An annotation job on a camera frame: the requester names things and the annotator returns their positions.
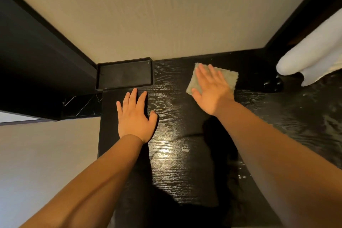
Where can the person's left hand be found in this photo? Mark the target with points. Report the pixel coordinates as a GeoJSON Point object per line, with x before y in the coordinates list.
{"type": "Point", "coordinates": [135, 125]}

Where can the person's right hand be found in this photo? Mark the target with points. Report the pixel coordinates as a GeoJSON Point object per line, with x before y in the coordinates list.
{"type": "Point", "coordinates": [215, 94]}

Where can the person's right thumb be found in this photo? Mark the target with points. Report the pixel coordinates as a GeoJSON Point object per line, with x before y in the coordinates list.
{"type": "Point", "coordinates": [196, 94]}

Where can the person's left thumb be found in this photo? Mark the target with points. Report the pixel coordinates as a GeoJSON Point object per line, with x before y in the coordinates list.
{"type": "Point", "coordinates": [153, 118]}

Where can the person's right middle finger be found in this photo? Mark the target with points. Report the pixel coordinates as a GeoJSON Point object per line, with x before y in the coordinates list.
{"type": "Point", "coordinates": [206, 72]}

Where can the person's left middle finger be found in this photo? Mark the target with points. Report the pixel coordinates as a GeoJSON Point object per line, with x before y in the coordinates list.
{"type": "Point", "coordinates": [132, 99]}

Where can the person's right little finger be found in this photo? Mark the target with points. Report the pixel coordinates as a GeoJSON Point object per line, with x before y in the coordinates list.
{"type": "Point", "coordinates": [221, 77]}

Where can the person's left little finger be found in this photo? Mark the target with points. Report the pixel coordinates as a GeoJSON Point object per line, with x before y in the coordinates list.
{"type": "Point", "coordinates": [119, 109]}

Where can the grey cleaning cloth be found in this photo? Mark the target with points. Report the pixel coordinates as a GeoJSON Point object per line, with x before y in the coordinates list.
{"type": "Point", "coordinates": [231, 78]}

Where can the person's left forearm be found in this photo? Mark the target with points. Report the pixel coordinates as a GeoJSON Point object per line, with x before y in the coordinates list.
{"type": "Point", "coordinates": [90, 185]}

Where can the person's right forearm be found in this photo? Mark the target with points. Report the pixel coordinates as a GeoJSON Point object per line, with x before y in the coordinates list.
{"type": "Point", "coordinates": [280, 166]}

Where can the black rectangular tray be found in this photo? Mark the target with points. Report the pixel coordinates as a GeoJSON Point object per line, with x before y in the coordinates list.
{"type": "Point", "coordinates": [124, 74]}

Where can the black marble slab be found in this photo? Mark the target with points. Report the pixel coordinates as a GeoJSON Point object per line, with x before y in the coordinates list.
{"type": "Point", "coordinates": [85, 105]}

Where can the white towel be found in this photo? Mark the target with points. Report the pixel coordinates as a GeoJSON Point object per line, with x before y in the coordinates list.
{"type": "Point", "coordinates": [312, 51]}

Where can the black wooden panel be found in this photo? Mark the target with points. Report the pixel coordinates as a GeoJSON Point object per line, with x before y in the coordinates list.
{"type": "Point", "coordinates": [34, 62]}

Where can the black wooden frame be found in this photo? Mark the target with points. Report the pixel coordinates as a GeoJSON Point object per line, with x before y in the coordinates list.
{"type": "Point", "coordinates": [302, 14]}

